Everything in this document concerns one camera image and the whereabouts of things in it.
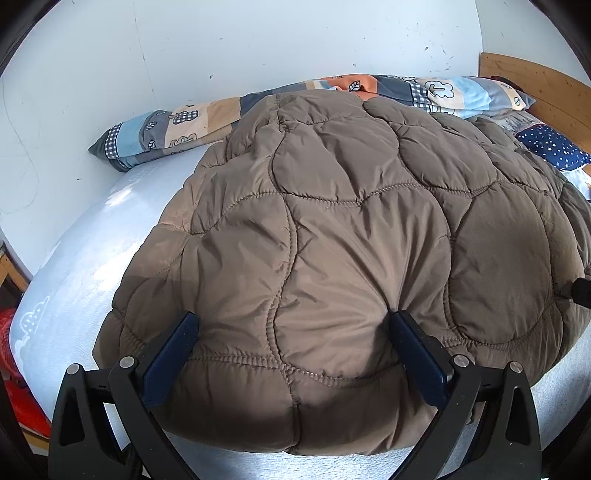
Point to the brown quilted jacket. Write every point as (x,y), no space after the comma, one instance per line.
(346,240)

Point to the wooden shelf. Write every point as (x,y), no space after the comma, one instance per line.
(11,272)

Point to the red plastic bag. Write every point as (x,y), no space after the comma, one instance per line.
(23,397)

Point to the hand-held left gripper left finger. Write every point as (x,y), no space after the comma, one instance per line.
(171,360)

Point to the navy star-print pillow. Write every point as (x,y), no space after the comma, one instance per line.
(554,147)

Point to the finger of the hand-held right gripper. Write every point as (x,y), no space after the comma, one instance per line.
(582,291)

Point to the light blue fleece blanket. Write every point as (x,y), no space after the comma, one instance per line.
(69,258)

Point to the white leaf-print pillow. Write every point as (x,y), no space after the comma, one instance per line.
(519,122)

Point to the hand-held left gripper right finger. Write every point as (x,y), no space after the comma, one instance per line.
(418,360)

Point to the wooden headboard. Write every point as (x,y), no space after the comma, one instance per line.
(545,87)

